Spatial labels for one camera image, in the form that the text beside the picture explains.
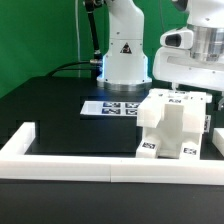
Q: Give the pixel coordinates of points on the white U-shaped obstacle frame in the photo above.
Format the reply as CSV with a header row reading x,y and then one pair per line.
x,y
15,163

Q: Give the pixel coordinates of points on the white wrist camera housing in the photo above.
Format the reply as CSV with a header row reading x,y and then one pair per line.
x,y
181,38

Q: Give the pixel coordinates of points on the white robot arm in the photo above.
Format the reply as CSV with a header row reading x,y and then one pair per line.
x,y
192,55

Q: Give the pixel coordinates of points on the white chair back part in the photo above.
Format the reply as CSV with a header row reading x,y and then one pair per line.
x,y
191,104

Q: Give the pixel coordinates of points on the white marker sheet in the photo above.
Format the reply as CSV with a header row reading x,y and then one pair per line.
x,y
109,108

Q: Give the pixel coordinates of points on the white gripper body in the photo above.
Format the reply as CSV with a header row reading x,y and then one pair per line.
x,y
176,66

